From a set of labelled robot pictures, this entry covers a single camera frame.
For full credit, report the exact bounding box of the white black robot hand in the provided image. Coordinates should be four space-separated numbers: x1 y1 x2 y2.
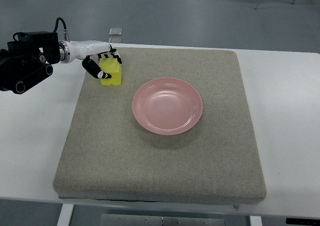
59 40 122 79

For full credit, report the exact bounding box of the yellow block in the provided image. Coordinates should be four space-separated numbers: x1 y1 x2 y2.
99 58 122 86

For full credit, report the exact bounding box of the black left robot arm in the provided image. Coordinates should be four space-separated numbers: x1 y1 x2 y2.
0 31 61 94

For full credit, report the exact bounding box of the clear floor socket plate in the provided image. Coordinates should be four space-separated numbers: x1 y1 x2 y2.
109 27 123 36

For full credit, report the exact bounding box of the pink plate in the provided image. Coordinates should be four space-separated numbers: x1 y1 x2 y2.
132 78 203 135

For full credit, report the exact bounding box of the beige square cushion mat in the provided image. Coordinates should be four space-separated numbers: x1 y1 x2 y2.
53 48 266 205

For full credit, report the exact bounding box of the black label strip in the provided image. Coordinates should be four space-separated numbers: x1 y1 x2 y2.
285 218 320 226

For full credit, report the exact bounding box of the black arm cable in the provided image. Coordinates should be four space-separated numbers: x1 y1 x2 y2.
52 16 70 41

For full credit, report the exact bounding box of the white table leg frame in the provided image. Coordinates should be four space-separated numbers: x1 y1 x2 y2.
57 204 74 226

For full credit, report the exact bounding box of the grey metal base plate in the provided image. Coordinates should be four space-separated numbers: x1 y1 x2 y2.
100 214 226 226

